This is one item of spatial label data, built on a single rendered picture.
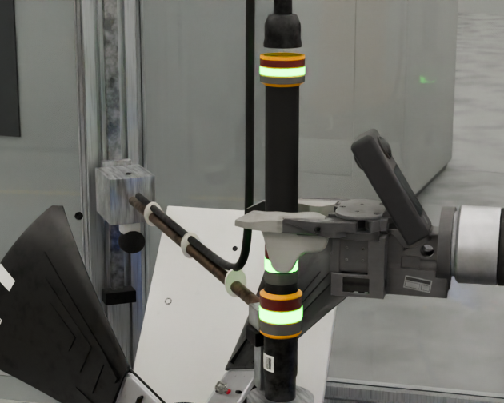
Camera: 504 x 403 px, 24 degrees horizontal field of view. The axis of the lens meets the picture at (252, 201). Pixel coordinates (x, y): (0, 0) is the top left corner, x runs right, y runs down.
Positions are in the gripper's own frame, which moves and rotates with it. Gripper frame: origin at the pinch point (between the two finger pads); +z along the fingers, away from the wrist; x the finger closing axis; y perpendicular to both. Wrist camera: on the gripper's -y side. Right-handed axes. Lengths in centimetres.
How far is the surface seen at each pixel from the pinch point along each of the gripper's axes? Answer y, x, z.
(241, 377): 20.8, 6.2, 3.0
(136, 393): 22.3, 2.7, 14.0
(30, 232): 7.5, 12.3, 30.2
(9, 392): 55, 70, 63
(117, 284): 28, 55, 36
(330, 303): 12.0, 8.1, -6.5
